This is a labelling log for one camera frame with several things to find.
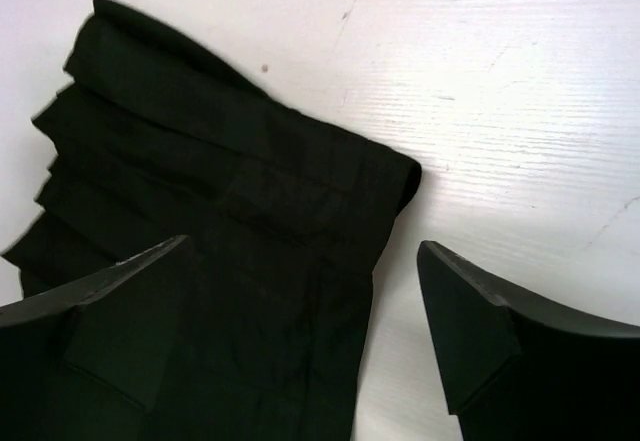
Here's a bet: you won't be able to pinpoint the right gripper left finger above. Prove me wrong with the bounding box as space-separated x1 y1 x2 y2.
1 236 195 440

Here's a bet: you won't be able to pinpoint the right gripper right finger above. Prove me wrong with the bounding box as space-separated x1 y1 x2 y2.
417 241 639 440

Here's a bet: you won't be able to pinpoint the black pleated skirt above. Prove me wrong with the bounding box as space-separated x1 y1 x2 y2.
3 0 422 440

